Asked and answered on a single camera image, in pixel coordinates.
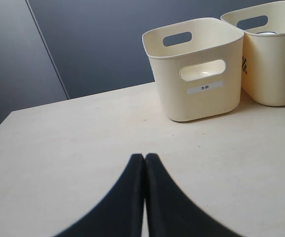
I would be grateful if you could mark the cream bin middle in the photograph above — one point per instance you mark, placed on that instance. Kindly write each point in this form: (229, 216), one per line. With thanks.
(263, 64)

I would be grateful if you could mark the cream bin left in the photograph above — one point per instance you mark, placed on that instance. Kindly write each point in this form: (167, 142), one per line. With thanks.
(197, 67)

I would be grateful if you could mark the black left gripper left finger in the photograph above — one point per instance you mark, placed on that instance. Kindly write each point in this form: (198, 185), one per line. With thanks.
(120, 212)

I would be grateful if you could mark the cream bin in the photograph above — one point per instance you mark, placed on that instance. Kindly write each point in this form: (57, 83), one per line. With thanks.
(197, 67)
(263, 64)

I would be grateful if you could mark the white paper cup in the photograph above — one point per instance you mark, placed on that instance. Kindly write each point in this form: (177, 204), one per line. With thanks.
(266, 33)

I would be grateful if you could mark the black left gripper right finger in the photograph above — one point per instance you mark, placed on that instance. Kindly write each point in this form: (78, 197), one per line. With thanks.
(170, 213)

